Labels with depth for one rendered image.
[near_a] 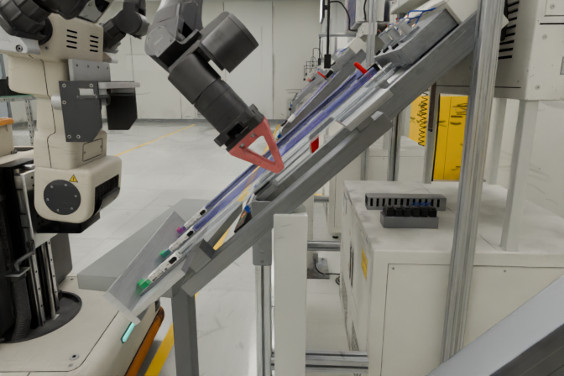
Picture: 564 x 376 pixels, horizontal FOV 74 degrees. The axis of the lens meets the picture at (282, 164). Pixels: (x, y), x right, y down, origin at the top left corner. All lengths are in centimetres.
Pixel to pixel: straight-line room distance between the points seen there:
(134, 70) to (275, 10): 390
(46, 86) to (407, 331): 118
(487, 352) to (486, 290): 96
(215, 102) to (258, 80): 926
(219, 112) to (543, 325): 43
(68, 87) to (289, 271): 75
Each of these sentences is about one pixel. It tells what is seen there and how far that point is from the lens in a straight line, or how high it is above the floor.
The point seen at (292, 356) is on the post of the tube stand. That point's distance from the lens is 80.
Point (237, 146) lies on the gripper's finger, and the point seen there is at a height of 95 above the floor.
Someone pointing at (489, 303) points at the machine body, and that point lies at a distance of 118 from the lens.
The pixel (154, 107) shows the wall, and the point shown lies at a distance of 1046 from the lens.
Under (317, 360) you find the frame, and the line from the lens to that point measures 113.
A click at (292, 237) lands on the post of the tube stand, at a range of 68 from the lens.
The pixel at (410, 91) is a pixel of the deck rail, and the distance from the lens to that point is 94.
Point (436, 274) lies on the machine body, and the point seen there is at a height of 55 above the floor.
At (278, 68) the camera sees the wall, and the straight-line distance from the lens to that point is 974.
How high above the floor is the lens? 104
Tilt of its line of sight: 12 degrees down
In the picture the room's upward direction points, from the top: straight up
